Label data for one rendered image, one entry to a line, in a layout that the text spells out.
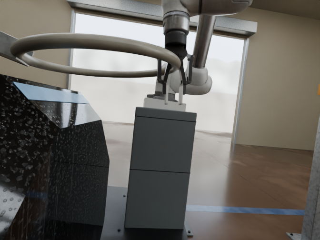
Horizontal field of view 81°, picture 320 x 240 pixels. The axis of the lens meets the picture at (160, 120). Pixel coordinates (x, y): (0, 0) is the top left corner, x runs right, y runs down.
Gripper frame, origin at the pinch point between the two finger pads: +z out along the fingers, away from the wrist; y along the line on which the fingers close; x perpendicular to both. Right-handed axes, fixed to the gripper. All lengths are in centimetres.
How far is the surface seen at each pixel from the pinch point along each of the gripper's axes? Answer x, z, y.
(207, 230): -54, 88, -39
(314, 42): -454, -209, -526
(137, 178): -53, 50, 11
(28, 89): 27.0, 1.8, 32.5
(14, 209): 38, 18, 29
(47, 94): 21.6, 2.3, 31.6
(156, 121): -53, 13, -1
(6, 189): 38, 16, 30
